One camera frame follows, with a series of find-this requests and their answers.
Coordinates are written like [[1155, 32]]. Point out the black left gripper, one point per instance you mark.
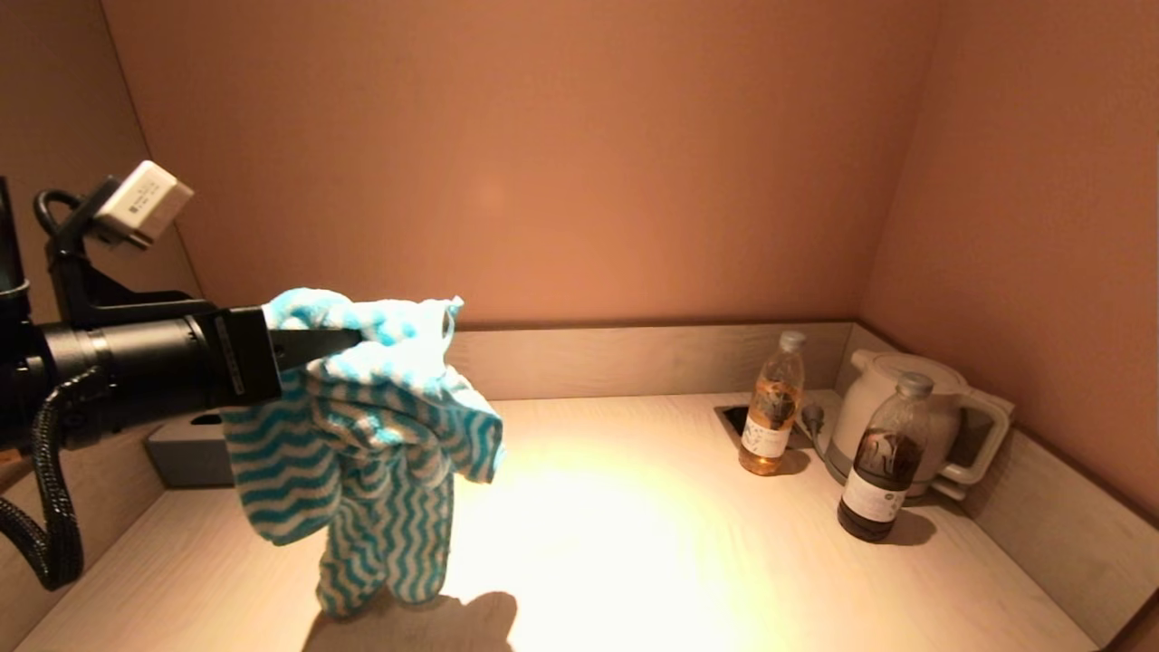
[[253, 358]]

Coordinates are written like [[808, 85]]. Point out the turquoise white zigzag cloth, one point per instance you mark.
[[362, 435]]

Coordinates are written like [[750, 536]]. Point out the grey tissue box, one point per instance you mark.
[[186, 457]]

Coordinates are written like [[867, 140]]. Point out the light wood backsplash panel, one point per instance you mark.
[[616, 362], [109, 534], [1068, 534]]

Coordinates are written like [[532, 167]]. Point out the black recessed socket box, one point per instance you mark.
[[733, 418]]

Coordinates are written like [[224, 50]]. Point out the amber tea plastic bottle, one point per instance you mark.
[[770, 426]]

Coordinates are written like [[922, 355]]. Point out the white electric kettle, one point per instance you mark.
[[865, 407]]

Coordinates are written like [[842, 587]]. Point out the dark tea plastic bottle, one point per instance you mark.
[[880, 480]]

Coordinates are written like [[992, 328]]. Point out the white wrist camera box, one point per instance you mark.
[[143, 204]]

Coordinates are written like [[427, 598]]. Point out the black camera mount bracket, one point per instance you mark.
[[86, 290]]

